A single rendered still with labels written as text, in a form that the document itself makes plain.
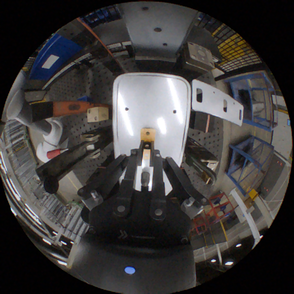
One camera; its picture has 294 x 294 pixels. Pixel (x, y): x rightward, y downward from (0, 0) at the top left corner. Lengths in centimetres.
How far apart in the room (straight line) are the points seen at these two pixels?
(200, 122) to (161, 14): 30
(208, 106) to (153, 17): 27
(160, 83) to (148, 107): 8
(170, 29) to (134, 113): 23
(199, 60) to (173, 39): 8
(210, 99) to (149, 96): 19
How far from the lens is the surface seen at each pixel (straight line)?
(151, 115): 23
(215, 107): 32
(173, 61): 30
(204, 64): 27
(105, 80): 66
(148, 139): 21
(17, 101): 50
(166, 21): 21
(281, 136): 778
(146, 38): 25
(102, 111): 22
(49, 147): 86
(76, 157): 20
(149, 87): 24
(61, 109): 18
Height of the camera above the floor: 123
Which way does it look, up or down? 67 degrees down
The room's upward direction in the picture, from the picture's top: 172 degrees counter-clockwise
